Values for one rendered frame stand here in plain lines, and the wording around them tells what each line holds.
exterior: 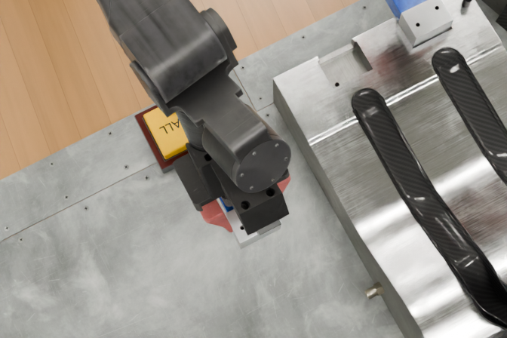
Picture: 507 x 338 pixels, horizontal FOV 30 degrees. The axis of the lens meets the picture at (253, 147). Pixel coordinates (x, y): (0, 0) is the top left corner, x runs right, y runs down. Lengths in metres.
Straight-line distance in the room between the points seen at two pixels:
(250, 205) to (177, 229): 0.34
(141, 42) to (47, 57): 0.47
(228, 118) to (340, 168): 0.31
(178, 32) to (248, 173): 0.13
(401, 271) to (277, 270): 0.18
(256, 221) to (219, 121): 0.10
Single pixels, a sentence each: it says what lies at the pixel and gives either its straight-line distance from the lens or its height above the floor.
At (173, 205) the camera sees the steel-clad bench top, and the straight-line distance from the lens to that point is 1.18.
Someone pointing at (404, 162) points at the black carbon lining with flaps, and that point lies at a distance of 1.11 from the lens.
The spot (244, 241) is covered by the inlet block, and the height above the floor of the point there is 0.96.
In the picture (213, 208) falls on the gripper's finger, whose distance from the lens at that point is 0.94.
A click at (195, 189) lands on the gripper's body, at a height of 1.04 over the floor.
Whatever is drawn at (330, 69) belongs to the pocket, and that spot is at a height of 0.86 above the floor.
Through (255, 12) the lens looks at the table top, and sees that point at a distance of 1.25.
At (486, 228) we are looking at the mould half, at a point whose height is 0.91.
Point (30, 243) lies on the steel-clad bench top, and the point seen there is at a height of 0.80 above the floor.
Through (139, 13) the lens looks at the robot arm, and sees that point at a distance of 0.81.
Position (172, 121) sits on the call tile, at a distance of 1.16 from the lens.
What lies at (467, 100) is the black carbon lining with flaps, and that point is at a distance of 1.14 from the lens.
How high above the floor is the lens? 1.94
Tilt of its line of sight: 75 degrees down
